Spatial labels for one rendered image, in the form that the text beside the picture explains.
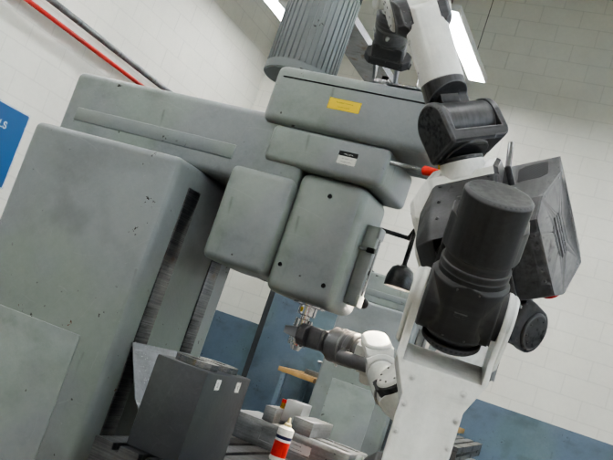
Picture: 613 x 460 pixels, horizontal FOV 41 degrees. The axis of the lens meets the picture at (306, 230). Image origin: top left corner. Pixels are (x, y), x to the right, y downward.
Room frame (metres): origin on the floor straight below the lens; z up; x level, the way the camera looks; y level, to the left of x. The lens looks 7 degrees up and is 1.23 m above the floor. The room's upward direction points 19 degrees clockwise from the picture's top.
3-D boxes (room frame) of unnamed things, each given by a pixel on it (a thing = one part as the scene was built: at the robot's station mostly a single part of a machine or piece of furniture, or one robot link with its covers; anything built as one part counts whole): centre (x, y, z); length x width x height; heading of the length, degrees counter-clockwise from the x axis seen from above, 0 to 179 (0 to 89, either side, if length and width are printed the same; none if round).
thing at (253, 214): (2.19, 0.11, 1.47); 0.24 x 0.19 x 0.26; 156
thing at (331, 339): (2.06, -0.14, 1.23); 0.13 x 0.12 x 0.10; 142
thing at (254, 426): (2.24, -0.16, 0.97); 0.35 x 0.15 x 0.11; 65
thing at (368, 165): (2.13, -0.03, 1.68); 0.34 x 0.24 x 0.10; 66
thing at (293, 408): (2.26, -0.13, 1.03); 0.06 x 0.05 x 0.06; 155
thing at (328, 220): (2.11, -0.07, 1.47); 0.21 x 0.19 x 0.32; 156
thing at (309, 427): (2.23, -0.18, 1.01); 0.15 x 0.06 x 0.04; 155
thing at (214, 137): (2.32, 0.39, 1.66); 0.80 x 0.23 x 0.20; 66
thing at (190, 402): (1.74, 0.11, 1.02); 0.22 x 0.12 x 0.20; 158
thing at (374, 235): (2.07, -0.17, 1.45); 0.04 x 0.04 x 0.21; 66
